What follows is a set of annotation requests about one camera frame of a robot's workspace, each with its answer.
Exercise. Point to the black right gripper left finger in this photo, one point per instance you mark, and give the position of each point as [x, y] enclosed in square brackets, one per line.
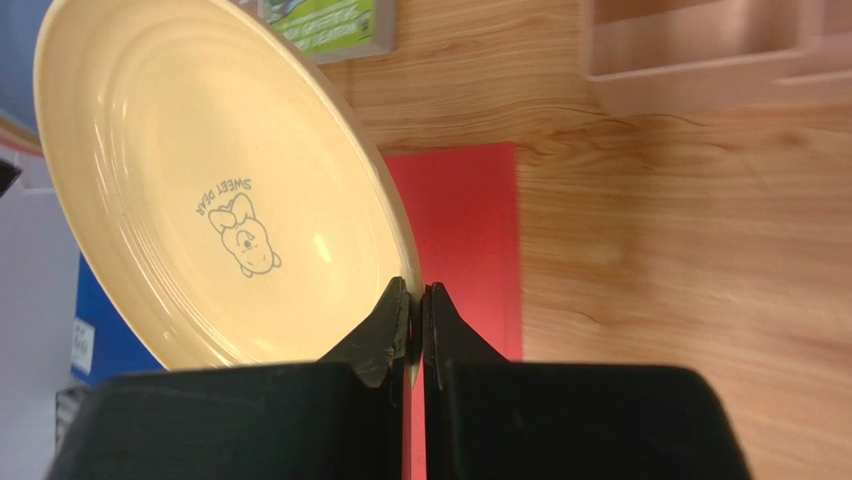
[343, 416]

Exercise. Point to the red folder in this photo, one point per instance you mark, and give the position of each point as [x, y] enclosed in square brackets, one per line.
[462, 205]

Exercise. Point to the pink plastic file organizer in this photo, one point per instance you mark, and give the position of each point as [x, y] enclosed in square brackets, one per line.
[673, 57]

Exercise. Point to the green 65-storey treehouse book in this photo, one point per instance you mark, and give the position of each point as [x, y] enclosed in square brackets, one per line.
[331, 31]

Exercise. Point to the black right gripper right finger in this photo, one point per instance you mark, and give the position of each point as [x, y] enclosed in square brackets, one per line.
[487, 417]

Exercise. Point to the blue folder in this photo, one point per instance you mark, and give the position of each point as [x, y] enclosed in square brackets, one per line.
[103, 346]

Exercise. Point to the yellow bear plate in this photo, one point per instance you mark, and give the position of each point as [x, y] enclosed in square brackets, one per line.
[223, 193]

